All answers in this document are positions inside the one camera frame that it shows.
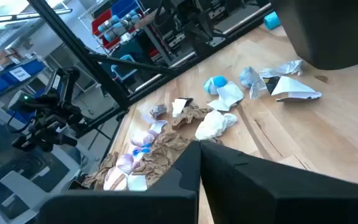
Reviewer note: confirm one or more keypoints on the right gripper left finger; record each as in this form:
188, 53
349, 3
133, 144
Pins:
120, 208

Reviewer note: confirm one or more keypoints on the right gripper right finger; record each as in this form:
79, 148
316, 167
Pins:
291, 199

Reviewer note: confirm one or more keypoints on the white square plastic piece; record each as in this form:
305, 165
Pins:
137, 183

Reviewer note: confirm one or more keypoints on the small pink plastic wad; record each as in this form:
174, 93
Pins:
125, 162

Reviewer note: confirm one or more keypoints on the blue pink plastic wad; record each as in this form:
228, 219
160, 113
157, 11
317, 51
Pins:
141, 151

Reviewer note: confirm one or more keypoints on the large brown paper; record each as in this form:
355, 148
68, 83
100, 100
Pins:
166, 149

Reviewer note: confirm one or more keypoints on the white angular plastic scrap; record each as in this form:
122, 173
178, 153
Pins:
158, 126

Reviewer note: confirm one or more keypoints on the white tissue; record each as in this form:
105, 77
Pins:
213, 124

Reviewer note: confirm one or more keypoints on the white wrapper with black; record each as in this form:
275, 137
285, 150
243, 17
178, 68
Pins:
294, 88

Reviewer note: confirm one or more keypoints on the small white paper scrap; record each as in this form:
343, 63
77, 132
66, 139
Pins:
256, 90

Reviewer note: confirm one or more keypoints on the small white black card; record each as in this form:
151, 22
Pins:
178, 107

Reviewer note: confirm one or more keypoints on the white paper sheet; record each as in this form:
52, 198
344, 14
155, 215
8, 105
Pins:
228, 96

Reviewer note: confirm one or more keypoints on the long white paper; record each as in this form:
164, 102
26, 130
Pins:
286, 68

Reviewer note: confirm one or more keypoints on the blue white plastic ball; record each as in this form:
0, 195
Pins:
217, 82

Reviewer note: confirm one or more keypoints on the black trash bin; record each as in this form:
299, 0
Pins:
322, 31

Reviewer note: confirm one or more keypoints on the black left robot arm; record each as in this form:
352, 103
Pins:
197, 26

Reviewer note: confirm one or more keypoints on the grey plastic cart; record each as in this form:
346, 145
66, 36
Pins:
20, 186

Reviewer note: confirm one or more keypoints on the blue chair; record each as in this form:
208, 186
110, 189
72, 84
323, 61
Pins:
123, 67

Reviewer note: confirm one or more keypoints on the blue storage bin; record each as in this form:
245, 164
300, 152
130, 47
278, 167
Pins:
8, 81

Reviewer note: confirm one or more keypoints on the red storage bin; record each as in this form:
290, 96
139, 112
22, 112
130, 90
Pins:
102, 20

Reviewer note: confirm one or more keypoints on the black table-level camera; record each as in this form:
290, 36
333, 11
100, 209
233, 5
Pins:
77, 185

